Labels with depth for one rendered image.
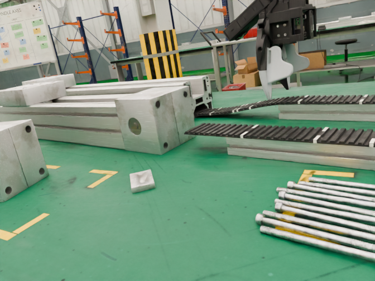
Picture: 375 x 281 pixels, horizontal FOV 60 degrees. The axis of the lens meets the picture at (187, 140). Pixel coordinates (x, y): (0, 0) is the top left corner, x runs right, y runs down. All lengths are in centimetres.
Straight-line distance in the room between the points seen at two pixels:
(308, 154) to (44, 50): 593
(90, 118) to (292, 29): 40
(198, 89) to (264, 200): 47
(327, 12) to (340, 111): 760
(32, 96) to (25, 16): 553
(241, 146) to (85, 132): 34
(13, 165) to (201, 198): 29
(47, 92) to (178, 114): 41
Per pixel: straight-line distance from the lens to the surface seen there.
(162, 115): 53
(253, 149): 47
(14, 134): 53
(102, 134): 63
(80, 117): 68
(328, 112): 62
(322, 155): 43
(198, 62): 929
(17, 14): 645
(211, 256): 28
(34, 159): 55
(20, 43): 646
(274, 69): 60
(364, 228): 31
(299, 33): 60
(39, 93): 86
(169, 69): 389
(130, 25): 1051
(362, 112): 61
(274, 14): 60
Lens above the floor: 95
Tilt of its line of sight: 17 degrees down
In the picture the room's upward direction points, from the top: 10 degrees counter-clockwise
